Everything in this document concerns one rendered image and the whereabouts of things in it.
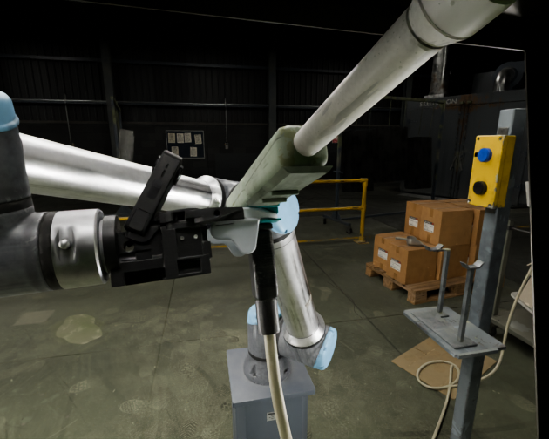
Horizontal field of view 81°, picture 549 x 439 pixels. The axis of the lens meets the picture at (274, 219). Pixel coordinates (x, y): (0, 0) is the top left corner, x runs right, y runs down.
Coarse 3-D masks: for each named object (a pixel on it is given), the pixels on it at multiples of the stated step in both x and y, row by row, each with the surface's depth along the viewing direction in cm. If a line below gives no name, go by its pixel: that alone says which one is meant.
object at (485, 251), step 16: (512, 112) 113; (512, 128) 114; (512, 160) 117; (512, 176) 119; (512, 192) 121; (496, 208) 122; (496, 224) 122; (480, 240) 129; (496, 240) 124; (480, 256) 130; (496, 256) 126; (480, 272) 130; (496, 272) 128; (480, 288) 130; (496, 288) 130; (480, 304) 131; (480, 320) 132; (464, 368) 141; (480, 368) 138; (464, 384) 141; (464, 400) 142; (464, 416) 143; (464, 432) 145
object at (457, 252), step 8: (456, 248) 331; (464, 248) 336; (440, 256) 327; (456, 256) 334; (464, 256) 339; (440, 264) 328; (456, 264) 336; (440, 272) 330; (448, 272) 335; (456, 272) 339; (464, 272) 344
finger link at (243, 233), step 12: (252, 216) 41; (264, 216) 42; (276, 216) 44; (216, 228) 41; (228, 228) 41; (240, 228) 41; (252, 228) 42; (240, 240) 41; (252, 240) 42; (252, 252) 41
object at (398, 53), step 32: (416, 0) 13; (448, 0) 12; (480, 0) 11; (512, 0) 12; (416, 32) 14; (448, 32) 13; (384, 64) 16; (416, 64) 15; (352, 96) 19; (288, 128) 28; (320, 128) 23; (256, 160) 35; (288, 160) 28; (320, 160) 28; (256, 192) 36; (288, 192) 34; (256, 256) 43; (256, 288) 43
